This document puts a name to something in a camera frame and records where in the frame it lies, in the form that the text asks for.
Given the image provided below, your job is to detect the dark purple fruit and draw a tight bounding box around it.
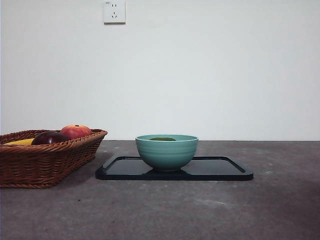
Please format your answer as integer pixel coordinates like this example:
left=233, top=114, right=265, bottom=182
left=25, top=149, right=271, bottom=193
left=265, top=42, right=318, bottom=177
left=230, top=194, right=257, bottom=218
left=31, top=130, right=70, bottom=146

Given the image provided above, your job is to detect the teal ceramic bowl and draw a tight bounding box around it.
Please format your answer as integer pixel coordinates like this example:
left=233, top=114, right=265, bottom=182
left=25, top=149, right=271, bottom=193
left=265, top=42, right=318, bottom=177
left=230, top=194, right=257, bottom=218
left=135, top=134, right=200, bottom=173

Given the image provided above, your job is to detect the brown wicker basket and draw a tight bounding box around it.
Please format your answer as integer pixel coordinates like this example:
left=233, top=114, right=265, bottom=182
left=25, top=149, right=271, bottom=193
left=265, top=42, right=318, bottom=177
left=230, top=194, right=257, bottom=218
left=0, top=128, right=108, bottom=189

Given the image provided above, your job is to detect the yellow banana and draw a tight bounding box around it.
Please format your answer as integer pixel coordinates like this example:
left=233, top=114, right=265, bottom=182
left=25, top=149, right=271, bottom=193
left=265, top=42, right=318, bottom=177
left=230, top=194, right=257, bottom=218
left=3, top=138, right=35, bottom=146

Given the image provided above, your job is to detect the red apple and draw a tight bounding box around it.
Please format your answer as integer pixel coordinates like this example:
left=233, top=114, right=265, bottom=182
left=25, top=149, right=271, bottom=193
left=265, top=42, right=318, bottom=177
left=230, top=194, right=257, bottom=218
left=59, top=124, right=93, bottom=140

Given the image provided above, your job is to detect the white wall socket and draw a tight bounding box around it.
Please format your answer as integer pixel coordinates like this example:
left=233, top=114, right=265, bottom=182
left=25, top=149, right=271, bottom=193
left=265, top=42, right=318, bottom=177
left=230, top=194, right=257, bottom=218
left=103, top=0, right=126, bottom=25

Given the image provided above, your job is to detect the black rectangular tray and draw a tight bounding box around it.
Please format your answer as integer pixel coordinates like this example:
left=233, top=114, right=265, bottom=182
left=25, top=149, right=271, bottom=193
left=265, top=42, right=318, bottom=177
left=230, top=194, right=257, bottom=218
left=94, top=155, right=255, bottom=181

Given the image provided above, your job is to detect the green avocado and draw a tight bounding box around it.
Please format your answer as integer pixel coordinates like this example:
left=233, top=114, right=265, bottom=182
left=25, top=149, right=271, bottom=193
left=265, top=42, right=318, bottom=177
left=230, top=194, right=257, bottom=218
left=149, top=136, right=176, bottom=142

